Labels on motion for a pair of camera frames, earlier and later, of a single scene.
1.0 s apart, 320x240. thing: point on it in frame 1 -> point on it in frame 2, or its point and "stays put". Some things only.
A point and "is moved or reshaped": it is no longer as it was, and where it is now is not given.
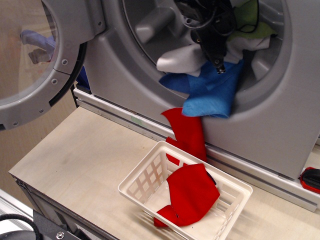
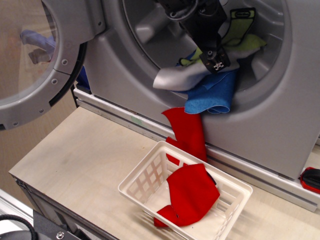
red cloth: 193,192 stays put
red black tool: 310,179 stays put
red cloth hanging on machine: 189,134 stays put
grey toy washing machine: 274,120 stays put
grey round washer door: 43,45 stays put
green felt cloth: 248,24 -> 239,25
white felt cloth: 190,59 -> 185,78
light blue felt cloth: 211,93 is moved or reshaped
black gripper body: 213,22 stays put
